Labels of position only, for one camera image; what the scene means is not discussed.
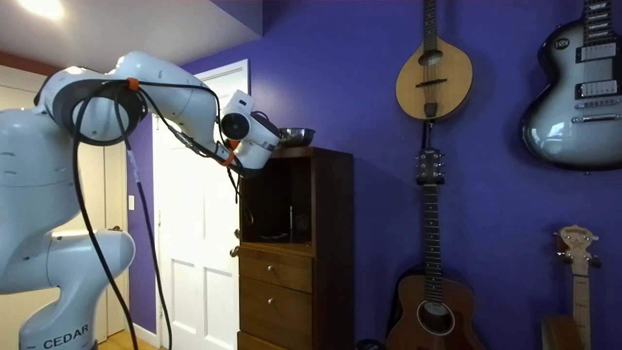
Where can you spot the white wall light switch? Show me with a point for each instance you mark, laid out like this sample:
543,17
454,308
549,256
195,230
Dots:
131,203

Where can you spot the brown wooden cupboard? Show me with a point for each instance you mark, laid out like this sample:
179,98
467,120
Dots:
333,260

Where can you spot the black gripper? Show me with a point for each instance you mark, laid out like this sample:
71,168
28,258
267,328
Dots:
271,125

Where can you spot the grey burst electric guitar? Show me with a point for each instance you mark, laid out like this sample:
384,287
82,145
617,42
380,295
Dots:
576,129

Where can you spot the wooden cupboard drawer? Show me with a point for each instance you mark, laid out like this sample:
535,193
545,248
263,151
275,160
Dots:
279,269
279,314

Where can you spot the round ceiling light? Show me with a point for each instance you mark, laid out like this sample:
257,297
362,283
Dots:
41,9

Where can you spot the brown acoustic guitar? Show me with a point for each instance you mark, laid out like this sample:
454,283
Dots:
430,312

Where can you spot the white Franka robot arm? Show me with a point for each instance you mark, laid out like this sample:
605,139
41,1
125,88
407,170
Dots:
40,168

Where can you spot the silver metal bowl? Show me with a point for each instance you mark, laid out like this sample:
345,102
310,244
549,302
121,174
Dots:
300,137

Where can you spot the white panel door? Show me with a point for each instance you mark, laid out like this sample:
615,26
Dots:
195,279

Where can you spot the light wood ukulele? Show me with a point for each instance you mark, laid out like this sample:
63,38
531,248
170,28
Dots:
580,285

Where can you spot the tan round mandolin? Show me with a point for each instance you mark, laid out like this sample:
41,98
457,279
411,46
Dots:
434,81

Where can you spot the dark metal door knob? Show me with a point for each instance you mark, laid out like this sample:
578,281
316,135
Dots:
234,252

